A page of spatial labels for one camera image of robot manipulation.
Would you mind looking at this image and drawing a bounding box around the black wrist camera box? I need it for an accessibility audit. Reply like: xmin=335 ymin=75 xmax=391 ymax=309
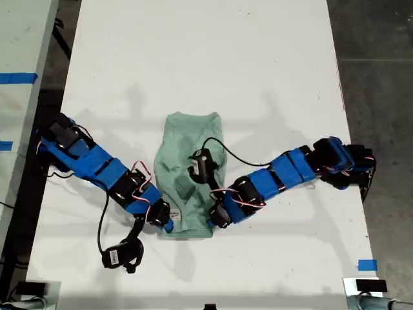
xmin=101 ymin=240 xmax=145 ymax=269
xmin=188 ymin=148 xmax=216 ymax=185

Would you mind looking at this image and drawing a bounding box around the small black box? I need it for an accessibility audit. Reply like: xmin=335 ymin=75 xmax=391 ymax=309
xmin=15 ymin=282 xmax=47 ymax=295
xmin=356 ymin=279 xmax=387 ymax=293

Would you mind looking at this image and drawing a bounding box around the black camera cable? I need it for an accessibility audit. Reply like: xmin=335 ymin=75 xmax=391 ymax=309
xmin=96 ymin=192 xmax=111 ymax=256
xmin=196 ymin=137 xmax=276 ymax=168

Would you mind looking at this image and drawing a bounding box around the pale side table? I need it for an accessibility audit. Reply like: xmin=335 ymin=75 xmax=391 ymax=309
xmin=0 ymin=0 xmax=61 ymax=248

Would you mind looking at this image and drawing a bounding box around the long blue tape strip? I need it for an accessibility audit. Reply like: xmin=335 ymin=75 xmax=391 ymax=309
xmin=0 ymin=72 xmax=39 ymax=84

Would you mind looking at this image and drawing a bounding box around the black camera stalk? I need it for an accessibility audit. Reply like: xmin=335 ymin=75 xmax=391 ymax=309
xmin=206 ymin=176 xmax=224 ymax=203
xmin=124 ymin=216 xmax=145 ymax=274

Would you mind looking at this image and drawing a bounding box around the pale grey tube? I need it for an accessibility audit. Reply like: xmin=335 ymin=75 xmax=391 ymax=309
xmin=0 ymin=298 xmax=46 ymax=310
xmin=350 ymin=295 xmax=413 ymax=310

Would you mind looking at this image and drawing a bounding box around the black stand leg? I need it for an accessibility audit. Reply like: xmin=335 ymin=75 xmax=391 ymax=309
xmin=53 ymin=17 xmax=74 ymax=61

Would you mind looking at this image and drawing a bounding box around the pale green T-shirt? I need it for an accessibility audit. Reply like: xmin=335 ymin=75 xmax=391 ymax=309
xmin=154 ymin=111 xmax=228 ymax=242

